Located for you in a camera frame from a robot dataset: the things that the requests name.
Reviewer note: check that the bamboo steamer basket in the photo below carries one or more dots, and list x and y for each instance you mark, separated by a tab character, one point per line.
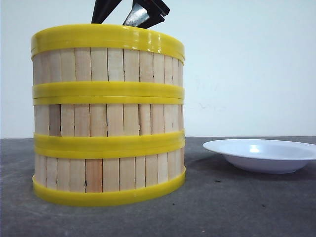
107	130
116	181
106	76

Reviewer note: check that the bamboo steamer basket front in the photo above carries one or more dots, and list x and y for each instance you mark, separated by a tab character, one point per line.
116	181

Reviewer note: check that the woven bamboo steamer lid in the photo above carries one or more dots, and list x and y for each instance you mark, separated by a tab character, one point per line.
106	36

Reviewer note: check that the white plate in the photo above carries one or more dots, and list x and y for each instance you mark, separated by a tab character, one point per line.
264	155

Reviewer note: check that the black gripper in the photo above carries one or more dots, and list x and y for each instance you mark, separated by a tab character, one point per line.
144	13

